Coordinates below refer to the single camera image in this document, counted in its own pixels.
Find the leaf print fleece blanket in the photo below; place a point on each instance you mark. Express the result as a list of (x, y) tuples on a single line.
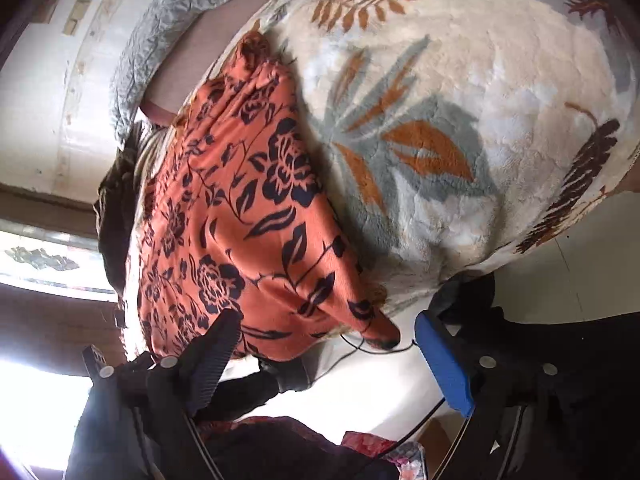
[(475, 85)]

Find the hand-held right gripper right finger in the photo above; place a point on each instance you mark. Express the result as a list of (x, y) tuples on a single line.
[(444, 370)]

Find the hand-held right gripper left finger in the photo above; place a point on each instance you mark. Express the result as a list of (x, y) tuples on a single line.
[(216, 355)]

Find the dark cloth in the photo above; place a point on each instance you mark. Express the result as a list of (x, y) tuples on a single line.
[(600, 360)]

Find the pink bed sheet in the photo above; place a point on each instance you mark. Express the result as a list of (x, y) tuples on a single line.
[(200, 60)]

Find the brown fuzzy cloth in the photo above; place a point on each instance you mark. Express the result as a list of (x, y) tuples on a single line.
[(112, 210)]

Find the grey quilted pillow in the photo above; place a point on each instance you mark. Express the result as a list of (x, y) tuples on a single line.
[(150, 35)]

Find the black charger adapter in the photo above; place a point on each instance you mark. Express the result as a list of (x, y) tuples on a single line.
[(285, 377)]

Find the person's floral clothing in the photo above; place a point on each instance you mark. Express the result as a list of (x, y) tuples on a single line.
[(375, 455)]

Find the orange floral garment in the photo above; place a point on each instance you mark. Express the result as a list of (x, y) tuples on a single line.
[(225, 210)]

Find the wooden wall panel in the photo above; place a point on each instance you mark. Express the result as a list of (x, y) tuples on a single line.
[(50, 325)]

